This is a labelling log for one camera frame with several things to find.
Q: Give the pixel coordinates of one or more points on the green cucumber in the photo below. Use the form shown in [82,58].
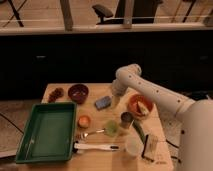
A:
[139,130]

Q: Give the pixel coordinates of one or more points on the wooden scrub brush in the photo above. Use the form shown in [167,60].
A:
[150,147]

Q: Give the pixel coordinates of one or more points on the green plastic tray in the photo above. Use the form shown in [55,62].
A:
[48,134]

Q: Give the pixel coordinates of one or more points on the bunch of dark grapes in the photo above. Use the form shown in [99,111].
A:
[54,95]

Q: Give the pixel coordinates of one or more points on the small orange fruit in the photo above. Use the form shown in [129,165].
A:
[84,121]

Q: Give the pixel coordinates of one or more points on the black office chair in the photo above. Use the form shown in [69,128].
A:
[137,11]

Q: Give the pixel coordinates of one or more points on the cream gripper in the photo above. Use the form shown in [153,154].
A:
[115,101]

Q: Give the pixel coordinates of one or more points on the wooden table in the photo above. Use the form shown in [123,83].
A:
[95,160]

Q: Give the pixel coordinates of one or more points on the green handled metal spoon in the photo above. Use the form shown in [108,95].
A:
[110,128]

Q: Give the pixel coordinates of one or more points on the metal cup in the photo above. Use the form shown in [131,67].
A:
[126,120]

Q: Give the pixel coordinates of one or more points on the orange bowl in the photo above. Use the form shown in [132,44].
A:
[133,108]

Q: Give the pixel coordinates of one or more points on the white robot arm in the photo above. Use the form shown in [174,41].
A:
[196,139]

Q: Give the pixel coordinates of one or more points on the cut apple piece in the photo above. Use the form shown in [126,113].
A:
[143,109]

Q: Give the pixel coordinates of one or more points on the dark red bowl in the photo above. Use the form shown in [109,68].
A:
[78,93]

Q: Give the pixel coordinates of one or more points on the blue sponge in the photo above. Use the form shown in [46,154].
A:
[103,102]

